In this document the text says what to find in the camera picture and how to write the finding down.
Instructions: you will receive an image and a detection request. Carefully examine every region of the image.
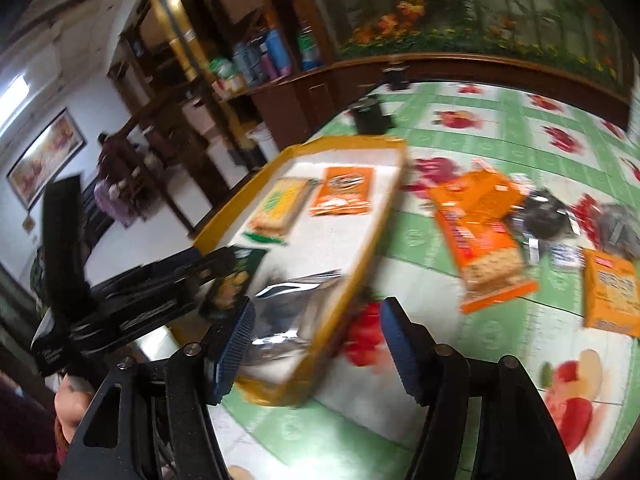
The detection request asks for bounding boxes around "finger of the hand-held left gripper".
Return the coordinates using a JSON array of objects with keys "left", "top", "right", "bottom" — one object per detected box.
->
[{"left": 90, "top": 248, "right": 238, "bottom": 309}]

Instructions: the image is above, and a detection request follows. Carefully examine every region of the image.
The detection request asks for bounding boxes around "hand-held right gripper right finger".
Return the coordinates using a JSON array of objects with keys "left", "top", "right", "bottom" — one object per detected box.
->
[{"left": 379, "top": 296, "right": 581, "bottom": 480}]

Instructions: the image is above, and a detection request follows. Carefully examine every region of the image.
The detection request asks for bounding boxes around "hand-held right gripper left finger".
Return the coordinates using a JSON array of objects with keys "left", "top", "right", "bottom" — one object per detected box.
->
[{"left": 57, "top": 297, "right": 258, "bottom": 480}]

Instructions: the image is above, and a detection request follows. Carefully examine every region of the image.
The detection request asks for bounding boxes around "dark green snack packet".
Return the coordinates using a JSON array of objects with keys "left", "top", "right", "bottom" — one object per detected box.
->
[{"left": 199, "top": 246, "right": 268, "bottom": 321}]

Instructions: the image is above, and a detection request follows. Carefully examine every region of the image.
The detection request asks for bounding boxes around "silver foil snack packet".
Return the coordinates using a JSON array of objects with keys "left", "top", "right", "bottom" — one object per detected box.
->
[{"left": 240, "top": 270, "right": 351, "bottom": 386}]

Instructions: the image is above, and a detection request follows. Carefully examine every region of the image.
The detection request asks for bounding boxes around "yellow taped foam box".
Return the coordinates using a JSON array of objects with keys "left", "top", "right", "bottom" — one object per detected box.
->
[{"left": 192, "top": 135, "right": 408, "bottom": 408}]

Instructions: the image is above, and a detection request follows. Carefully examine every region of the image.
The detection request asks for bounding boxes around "orange cracker packet red stripe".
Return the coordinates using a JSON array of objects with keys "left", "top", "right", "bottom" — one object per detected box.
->
[{"left": 434, "top": 205, "right": 540, "bottom": 315}]

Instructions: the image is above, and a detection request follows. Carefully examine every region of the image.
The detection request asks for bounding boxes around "dark clear snack packet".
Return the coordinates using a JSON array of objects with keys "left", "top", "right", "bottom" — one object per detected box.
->
[
  {"left": 582, "top": 202, "right": 640, "bottom": 261},
  {"left": 510, "top": 187, "right": 581, "bottom": 263}
]

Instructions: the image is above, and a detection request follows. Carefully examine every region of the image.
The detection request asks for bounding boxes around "person's left hand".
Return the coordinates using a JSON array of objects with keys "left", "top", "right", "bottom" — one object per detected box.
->
[{"left": 54, "top": 372, "right": 98, "bottom": 456}]

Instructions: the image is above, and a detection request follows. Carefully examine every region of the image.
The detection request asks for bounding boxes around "dark wooden chair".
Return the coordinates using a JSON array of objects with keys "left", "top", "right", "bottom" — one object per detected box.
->
[{"left": 120, "top": 85, "right": 251, "bottom": 241}]

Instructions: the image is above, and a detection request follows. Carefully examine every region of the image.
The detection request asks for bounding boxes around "yellow green cracker packet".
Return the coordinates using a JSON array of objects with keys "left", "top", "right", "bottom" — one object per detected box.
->
[{"left": 247, "top": 177, "right": 311, "bottom": 241}]

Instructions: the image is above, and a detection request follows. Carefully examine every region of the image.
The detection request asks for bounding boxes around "white bucket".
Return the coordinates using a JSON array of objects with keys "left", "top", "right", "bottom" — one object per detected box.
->
[{"left": 247, "top": 125, "right": 281, "bottom": 161}]

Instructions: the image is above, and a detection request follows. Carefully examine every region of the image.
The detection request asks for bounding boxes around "orange snack packet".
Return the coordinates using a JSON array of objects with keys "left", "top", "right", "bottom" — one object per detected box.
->
[{"left": 309, "top": 166, "right": 376, "bottom": 217}]

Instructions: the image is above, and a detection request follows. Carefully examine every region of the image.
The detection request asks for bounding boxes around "green white bag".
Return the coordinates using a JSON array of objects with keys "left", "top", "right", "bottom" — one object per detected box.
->
[{"left": 209, "top": 57, "right": 246, "bottom": 96}]

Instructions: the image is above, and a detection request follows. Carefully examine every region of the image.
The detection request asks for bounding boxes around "dark wooden cabinet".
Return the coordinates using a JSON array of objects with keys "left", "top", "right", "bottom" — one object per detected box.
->
[{"left": 107, "top": 0, "right": 631, "bottom": 241}]

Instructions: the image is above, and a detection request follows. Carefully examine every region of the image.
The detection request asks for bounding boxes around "orange biscuit packet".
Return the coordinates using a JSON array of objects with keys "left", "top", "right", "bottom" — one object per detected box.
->
[{"left": 582, "top": 249, "right": 640, "bottom": 338}]

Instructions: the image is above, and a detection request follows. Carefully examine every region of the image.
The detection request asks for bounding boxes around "grey blue jug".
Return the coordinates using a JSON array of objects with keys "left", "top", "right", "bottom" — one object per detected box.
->
[{"left": 231, "top": 42, "right": 261, "bottom": 86}]

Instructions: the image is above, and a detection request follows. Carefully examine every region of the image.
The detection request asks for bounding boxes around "blue bottle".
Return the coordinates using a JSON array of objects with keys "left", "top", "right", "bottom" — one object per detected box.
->
[{"left": 265, "top": 27, "right": 293, "bottom": 78}]

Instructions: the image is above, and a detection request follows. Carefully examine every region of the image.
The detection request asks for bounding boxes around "green blue bag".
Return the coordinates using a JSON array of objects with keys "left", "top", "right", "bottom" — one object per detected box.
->
[{"left": 297, "top": 25, "right": 323, "bottom": 71}]

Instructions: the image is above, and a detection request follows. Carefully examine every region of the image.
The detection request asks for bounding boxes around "flower glass panel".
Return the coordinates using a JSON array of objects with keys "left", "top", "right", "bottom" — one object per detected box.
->
[{"left": 305, "top": 0, "right": 626, "bottom": 93}]

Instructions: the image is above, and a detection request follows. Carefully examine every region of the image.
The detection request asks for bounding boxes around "framed wall picture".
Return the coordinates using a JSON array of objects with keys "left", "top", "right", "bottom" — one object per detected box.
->
[{"left": 6, "top": 107, "right": 87, "bottom": 211}]

